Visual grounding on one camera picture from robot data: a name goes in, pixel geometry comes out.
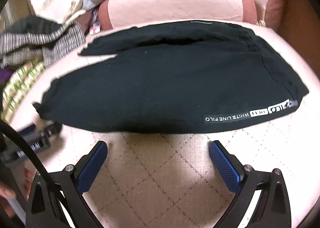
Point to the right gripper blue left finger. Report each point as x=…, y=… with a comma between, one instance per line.
x=88, y=167

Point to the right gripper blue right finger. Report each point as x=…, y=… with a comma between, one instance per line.
x=227, y=165

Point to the black pants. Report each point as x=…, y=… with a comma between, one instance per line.
x=174, y=78

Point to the person's hand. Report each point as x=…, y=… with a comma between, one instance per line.
x=8, y=193

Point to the pink quilted mattress cover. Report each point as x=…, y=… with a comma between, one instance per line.
x=163, y=180

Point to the green white patterned cloth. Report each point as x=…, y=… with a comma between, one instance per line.
x=18, y=86

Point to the purple garment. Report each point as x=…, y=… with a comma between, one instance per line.
x=5, y=74

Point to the black white houndstooth garment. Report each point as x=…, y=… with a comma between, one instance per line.
x=35, y=37

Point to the red white blue packet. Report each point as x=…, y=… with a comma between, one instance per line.
x=95, y=26

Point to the cream tassel knot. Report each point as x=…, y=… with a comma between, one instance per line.
x=261, y=23

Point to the pink bolster cushion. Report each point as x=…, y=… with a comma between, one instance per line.
x=114, y=14

